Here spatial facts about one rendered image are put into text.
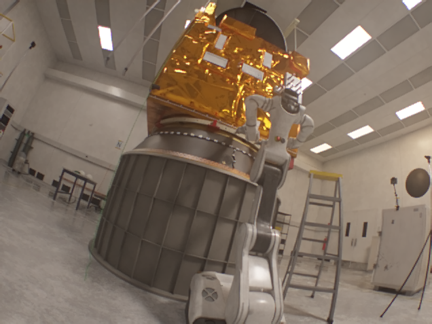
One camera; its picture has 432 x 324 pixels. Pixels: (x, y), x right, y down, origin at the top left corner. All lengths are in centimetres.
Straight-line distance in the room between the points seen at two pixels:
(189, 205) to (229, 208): 34
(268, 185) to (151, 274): 118
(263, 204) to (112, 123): 749
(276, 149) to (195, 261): 109
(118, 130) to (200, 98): 605
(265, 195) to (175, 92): 156
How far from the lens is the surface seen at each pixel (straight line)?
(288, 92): 142
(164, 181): 177
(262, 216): 118
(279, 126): 130
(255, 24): 408
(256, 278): 106
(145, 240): 174
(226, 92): 246
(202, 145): 194
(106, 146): 792
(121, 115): 830
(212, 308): 113
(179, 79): 238
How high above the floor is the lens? 67
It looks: 18 degrees up
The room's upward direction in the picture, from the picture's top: 15 degrees clockwise
